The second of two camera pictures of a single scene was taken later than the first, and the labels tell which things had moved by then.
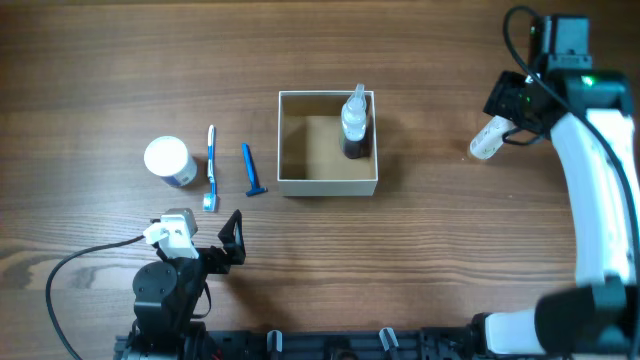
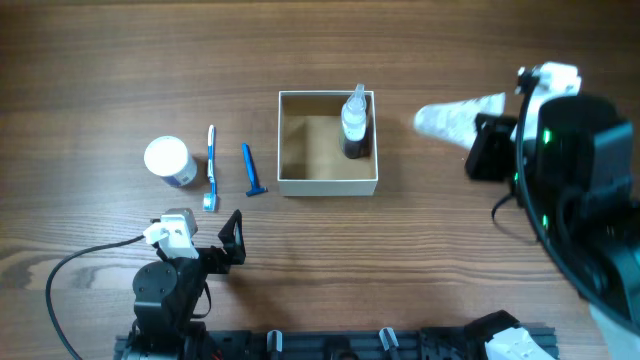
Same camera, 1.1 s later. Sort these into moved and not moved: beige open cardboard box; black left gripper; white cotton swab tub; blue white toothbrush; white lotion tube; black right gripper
Moved: white lotion tube; black right gripper
Not moved: white cotton swab tub; beige open cardboard box; black left gripper; blue white toothbrush
